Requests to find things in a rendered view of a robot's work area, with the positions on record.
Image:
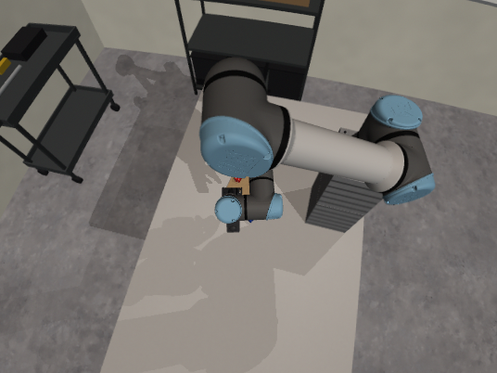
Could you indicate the tan flat mat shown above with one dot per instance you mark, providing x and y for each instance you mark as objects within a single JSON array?
[{"x": 244, "y": 183}]

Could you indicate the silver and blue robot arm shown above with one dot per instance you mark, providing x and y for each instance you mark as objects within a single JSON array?
[{"x": 242, "y": 134}]

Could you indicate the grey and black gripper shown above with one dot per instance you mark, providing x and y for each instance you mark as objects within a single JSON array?
[{"x": 234, "y": 191}]

